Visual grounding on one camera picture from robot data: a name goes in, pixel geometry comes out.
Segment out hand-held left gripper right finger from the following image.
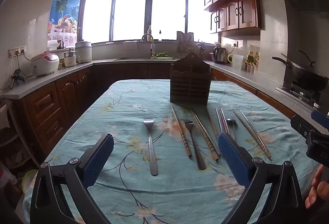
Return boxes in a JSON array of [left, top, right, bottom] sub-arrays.
[[218, 132, 303, 224]]

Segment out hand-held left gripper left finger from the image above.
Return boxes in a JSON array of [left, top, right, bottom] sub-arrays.
[[30, 133, 115, 224]]

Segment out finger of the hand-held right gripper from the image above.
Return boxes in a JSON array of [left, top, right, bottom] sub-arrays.
[[310, 109, 329, 129], [290, 114, 313, 145]]

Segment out metal spoon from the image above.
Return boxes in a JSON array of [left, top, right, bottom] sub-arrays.
[[226, 119, 237, 141]]

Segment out metal chopstick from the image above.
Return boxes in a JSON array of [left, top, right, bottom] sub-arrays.
[[219, 107, 230, 134], [215, 108, 227, 135]]

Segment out dark metal fork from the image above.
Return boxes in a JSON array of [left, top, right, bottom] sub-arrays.
[[183, 120, 207, 171]]

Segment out brown wooden utensil holder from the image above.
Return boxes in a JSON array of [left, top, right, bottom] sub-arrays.
[[170, 52, 212, 106]]

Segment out person's right hand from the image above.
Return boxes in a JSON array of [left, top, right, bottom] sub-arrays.
[[305, 165, 329, 209]]

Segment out gas stove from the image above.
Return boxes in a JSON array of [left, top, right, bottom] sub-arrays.
[[276, 81, 322, 109]]

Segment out black wok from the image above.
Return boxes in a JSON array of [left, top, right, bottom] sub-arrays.
[[272, 49, 329, 91]]

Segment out teal floral tablecloth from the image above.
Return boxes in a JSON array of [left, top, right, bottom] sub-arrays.
[[23, 79, 320, 224]]

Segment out silver fork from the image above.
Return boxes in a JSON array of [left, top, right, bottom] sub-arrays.
[[143, 118, 159, 176]]

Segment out wooden lower cabinets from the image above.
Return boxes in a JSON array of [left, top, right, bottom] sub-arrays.
[[13, 64, 94, 156]]

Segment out green plastic bowl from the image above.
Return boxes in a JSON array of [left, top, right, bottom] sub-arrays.
[[22, 169, 39, 194]]

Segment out row of oil bottles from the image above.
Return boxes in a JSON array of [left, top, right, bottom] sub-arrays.
[[244, 50, 260, 73]]

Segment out clear plastic pitcher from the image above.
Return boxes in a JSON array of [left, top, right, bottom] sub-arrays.
[[232, 54, 244, 70]]

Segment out small white cooking appliance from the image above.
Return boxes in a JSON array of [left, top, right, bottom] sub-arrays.
[[63, 50, 81, 68]]

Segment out electric kettle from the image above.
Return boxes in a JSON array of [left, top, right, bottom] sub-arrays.
[[213, 47, 227, 64]]

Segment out white steamer pot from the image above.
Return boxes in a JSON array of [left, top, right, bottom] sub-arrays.
[[75, 41, 93, 63]]

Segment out white pink rice cooker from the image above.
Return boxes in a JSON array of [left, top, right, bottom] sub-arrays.
[[30, 52, 60, 76]]

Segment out small phone tripod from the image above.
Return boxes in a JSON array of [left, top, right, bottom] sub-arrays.
[[10, 69, 25, 89]]

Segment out chrome kitchen faucet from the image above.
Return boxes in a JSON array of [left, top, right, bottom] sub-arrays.
[[141, 33, 155, 58]]

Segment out large kitchen window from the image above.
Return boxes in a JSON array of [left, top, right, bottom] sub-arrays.
[[82, 0, 219, 45]]

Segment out fruit print window blind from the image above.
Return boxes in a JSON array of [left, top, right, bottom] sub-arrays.
[[47, 0, 82, 42]]

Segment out white wall outlet strip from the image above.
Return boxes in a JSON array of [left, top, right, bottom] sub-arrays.
[[8, 46, 27, 58]]

